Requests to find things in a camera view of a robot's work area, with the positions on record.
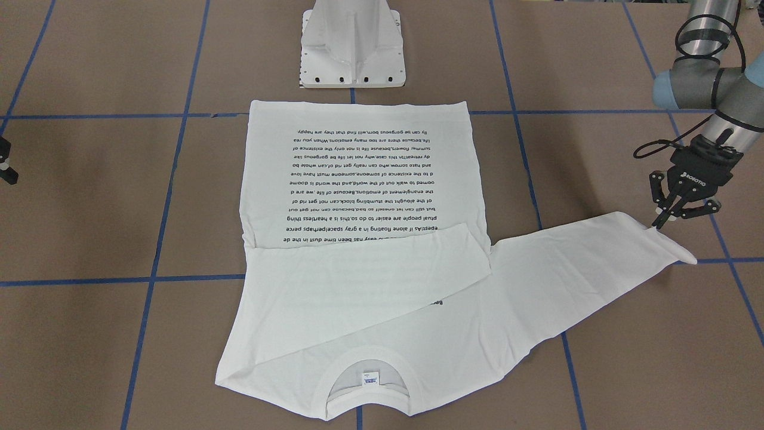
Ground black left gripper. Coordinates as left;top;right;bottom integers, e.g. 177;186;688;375
649;134;743;231

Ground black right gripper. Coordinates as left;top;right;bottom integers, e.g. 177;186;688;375
0;136;19;185

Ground white long-sleeve printed shirt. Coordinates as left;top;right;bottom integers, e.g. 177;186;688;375
215;100;696;421

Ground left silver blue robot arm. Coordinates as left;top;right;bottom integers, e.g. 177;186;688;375
650;1;763;228

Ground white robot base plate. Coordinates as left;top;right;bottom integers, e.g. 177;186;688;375
300;1;406;89

